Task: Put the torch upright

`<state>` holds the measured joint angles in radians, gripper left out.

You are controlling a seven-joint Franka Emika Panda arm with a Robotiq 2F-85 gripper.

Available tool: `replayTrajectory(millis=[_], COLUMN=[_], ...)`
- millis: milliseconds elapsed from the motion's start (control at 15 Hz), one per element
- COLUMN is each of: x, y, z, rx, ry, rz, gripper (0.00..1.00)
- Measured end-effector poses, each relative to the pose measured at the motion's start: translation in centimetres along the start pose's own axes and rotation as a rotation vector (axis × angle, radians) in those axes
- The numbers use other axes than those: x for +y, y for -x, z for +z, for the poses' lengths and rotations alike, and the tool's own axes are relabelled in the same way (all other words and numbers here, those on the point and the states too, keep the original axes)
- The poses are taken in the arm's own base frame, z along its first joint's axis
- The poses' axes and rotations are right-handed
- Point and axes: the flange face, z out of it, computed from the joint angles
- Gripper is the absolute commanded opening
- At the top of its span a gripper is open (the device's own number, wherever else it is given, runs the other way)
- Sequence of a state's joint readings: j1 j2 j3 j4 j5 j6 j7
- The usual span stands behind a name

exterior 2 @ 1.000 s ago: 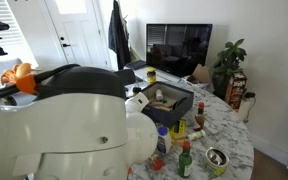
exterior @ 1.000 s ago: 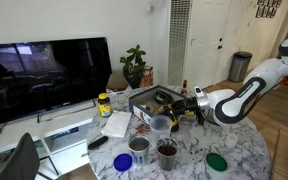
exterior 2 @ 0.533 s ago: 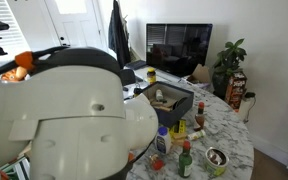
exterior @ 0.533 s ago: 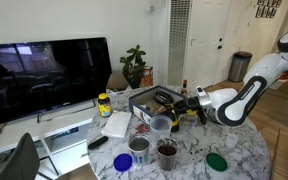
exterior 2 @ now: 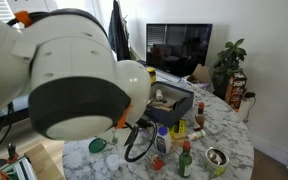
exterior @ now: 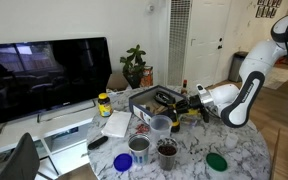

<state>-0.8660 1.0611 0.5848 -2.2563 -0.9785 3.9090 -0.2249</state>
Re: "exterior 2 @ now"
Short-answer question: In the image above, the small white bottle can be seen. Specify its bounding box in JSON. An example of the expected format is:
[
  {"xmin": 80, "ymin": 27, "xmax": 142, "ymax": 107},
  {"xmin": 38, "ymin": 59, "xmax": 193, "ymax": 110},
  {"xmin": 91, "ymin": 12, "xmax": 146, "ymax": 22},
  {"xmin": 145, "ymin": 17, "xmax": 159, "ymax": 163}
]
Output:
[{"xmin": 155, "ymin": 89, "xmax": 164, "ymax": 102}]

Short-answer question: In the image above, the yellow-lidded vitamin bottle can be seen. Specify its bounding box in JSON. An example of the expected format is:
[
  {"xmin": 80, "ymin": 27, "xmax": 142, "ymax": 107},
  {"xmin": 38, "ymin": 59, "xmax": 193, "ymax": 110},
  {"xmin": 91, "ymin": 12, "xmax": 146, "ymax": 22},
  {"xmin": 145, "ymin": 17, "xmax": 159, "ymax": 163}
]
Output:
[{"xmin": 146, "ymin": 67, "xmax": 157, "ymax": 85}]

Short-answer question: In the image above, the white television stand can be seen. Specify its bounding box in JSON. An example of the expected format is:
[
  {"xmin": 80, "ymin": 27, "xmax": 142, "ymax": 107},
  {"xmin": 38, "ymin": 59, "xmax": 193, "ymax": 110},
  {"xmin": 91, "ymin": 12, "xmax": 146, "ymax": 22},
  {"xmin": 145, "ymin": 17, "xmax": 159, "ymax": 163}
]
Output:
[{"xmin": 135, "ymin": 59, "xmax": 215, "ymax": 93}]

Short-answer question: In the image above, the navy cardboard box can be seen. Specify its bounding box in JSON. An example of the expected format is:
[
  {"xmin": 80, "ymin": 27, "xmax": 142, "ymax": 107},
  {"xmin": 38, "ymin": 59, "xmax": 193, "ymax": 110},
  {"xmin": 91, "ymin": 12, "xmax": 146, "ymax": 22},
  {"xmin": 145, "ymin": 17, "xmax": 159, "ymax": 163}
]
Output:
[{"xmin": 143, "ymin": 80, "xmax": 195, "ymax": 128}]

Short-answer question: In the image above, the yellow printed packet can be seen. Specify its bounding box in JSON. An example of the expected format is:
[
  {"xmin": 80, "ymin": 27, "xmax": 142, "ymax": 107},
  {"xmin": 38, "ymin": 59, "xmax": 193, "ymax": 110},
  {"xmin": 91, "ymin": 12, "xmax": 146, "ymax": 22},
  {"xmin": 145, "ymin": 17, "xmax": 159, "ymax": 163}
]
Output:
[{"xmin": 168, "ymin": 118, "xmax": 187, "ymax": 139}]

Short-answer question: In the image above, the black flat-screen television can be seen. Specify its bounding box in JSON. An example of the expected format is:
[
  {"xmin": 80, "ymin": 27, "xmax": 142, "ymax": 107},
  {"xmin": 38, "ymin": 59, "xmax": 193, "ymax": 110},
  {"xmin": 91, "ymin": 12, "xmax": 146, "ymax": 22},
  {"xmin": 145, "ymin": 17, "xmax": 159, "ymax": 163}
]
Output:
[{"xmin": 145, "ymin": 23, "xmax": 214, "ymax": 78}]

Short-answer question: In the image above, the white bottle with blue cap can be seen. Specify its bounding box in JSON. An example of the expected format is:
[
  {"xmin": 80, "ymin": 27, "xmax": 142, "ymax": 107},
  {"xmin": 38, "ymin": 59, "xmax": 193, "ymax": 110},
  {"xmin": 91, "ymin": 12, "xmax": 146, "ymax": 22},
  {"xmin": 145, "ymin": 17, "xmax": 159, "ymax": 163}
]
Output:
[{"xmin": 155, "ymin": 126, "xmax": 172, "ymax": 155}]

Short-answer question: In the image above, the brown cardboard piece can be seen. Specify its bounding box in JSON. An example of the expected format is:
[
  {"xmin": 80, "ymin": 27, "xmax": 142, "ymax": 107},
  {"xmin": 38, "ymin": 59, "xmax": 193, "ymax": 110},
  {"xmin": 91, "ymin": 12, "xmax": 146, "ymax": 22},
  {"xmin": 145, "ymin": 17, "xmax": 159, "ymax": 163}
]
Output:
[{"xmin": 187, "ymin": 63, "xmax": 212, "ymax": 84}]

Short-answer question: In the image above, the small wooden block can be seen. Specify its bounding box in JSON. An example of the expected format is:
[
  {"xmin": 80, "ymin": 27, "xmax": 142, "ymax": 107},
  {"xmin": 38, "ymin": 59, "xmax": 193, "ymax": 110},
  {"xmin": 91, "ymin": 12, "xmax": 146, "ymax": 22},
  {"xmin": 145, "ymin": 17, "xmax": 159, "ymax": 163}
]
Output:
[{"xmin": 171, "ymin": 133, "xmax": 188, "ymax": 147}]

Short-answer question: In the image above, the brown hot sauce bottle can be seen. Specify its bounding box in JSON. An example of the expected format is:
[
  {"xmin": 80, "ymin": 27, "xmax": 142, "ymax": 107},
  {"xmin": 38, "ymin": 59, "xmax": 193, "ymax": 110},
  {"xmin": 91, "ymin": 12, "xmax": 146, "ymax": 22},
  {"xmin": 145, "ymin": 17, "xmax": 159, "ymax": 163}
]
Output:
[{"xmin": 193, "ymin": 101, "xmax": 206, "ymax": 132}]

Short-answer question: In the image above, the dark hanging coat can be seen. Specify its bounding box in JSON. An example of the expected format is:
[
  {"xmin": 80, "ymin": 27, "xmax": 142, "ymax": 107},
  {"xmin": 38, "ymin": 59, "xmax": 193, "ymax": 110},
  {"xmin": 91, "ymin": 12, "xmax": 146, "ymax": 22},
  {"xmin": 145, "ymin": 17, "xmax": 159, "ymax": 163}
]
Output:
[{"xmin": 107, "ymin": 0, "xmax": 132, "ymax": 62}]

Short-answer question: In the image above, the white lip balm tube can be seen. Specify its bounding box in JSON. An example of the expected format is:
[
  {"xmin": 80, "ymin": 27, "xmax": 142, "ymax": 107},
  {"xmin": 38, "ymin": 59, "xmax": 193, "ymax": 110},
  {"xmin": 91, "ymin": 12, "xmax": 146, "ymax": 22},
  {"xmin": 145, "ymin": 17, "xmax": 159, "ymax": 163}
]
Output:
[{"xmin": 187, "ymin": 129, "xmax": 207, "ymax": 142}]

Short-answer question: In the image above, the green round lid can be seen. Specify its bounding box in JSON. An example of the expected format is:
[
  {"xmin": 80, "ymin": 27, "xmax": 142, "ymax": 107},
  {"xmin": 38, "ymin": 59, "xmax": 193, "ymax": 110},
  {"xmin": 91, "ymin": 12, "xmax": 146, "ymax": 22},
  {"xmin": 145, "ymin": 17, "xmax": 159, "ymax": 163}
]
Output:
[{"xmin": 88, "ymin": 137, "xmax": 107, "ymax": 154}]

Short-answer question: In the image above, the small red-capped jar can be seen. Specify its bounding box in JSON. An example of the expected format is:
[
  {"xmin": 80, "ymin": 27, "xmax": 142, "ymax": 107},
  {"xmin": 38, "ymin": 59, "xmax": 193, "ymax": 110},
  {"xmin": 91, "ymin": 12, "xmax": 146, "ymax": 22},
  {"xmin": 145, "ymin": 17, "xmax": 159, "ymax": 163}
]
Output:
[{"xmin": 150, "ymin": 153, "xmax": 165, "ymax": 171}]

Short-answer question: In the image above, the green glass bottle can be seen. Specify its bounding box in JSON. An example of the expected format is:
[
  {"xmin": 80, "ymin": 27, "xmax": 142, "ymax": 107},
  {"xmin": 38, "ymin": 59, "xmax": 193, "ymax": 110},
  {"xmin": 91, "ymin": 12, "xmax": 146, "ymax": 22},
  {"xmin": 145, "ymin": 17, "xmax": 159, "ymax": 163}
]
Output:
[{"xmin": 178, "ymin": 140, "xmax": 194, "ymax": 179}]

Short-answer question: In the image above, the green potted plant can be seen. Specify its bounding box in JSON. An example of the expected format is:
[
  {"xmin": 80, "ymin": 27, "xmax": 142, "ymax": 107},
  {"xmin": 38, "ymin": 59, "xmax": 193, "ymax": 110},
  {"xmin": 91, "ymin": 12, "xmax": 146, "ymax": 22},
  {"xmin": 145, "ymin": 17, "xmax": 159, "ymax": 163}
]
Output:
[{"xmin": 212, "ymin": 38, "xmax": 248, "ymax": 100}]

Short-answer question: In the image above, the orange Jenga box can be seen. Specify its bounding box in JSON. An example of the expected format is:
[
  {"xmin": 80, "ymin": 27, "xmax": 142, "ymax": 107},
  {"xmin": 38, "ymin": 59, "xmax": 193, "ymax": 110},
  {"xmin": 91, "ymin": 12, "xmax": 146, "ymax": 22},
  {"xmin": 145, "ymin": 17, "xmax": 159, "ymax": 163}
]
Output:
[{"xmin": 224, "ymin": 70, "xmax": 248, "ymax": 113}]

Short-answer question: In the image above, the green open tin can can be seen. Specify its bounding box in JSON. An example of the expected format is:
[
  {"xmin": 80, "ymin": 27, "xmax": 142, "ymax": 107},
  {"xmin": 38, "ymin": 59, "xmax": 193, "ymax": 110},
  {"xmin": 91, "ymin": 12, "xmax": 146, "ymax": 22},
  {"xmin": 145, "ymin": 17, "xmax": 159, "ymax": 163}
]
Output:
[{"xmin": 203, "ymin": 146, "xmax": 230, "ymax": 178}]

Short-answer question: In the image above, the black power adapter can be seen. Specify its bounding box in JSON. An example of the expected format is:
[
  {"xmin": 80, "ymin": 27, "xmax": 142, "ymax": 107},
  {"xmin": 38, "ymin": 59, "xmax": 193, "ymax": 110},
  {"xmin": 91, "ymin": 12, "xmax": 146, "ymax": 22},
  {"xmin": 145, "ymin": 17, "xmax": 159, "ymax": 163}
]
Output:
[{"xmin": 243, "ymin": 91, "xmax": 257, "ymax": 124}]

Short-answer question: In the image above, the black coiled strap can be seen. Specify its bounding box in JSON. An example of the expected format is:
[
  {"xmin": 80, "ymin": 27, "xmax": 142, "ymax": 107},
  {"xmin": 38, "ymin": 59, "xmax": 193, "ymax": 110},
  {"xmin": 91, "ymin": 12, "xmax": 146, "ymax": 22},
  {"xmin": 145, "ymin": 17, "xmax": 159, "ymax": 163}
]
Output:
[{"xmin": 172, "ymin": 96, "xmax": 189, "ymax": 111}]

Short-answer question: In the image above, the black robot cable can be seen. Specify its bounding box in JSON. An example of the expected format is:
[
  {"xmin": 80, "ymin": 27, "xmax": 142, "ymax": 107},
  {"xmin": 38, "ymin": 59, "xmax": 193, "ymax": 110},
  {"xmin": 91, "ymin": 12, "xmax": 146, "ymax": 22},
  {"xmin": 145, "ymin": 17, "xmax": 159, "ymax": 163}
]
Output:
[{"xmin": 123, "ymin": 119, "xmax": 158, "ymax": 163}]

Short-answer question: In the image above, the black cable bundle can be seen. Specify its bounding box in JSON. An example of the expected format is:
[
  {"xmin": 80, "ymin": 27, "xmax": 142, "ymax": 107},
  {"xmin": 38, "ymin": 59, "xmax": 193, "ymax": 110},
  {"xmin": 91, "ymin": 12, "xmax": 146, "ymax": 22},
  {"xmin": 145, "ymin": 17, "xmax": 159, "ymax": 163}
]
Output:
[{"xmin": 0, "ymin": 101, "xmax": 16, "ymax": 158}]

